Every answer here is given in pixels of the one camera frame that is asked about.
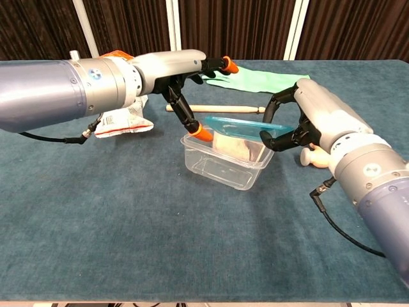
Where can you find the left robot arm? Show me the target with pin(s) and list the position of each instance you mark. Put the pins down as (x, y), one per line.
(48, 92)

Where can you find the white vertical post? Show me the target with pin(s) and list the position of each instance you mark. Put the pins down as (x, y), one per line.
(174, 25)
(296, 28)
(85, 28)

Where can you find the orange cardboard carton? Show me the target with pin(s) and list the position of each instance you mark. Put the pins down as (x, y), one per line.
(119, 55)

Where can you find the wooden toy hammer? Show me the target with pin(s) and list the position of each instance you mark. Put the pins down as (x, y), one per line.
(314, 158)

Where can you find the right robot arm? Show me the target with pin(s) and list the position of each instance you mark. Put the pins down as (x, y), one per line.
(380, 192)

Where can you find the dark brown curtain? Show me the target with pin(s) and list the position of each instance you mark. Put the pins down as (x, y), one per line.
(236, 28)

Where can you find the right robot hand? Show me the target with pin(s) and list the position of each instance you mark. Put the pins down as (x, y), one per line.
(329, 115)

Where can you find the clear plastic container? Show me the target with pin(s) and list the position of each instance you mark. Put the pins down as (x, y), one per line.
(220, 172)

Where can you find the teal velvet table cloth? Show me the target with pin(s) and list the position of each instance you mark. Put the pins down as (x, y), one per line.
(159, 249)

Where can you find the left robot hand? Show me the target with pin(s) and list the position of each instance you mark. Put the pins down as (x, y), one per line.
(166, 68)

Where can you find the green rubber glove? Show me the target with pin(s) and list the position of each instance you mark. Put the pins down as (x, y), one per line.
(268, 81)

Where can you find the wooden stick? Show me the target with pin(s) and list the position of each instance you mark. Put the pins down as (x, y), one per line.
(230, 108)

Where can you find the white crumpled snack bag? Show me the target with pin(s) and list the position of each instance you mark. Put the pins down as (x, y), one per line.
(128, 123)

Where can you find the transparent blue plastic lid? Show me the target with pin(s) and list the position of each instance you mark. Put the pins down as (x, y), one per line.
(243, 128)

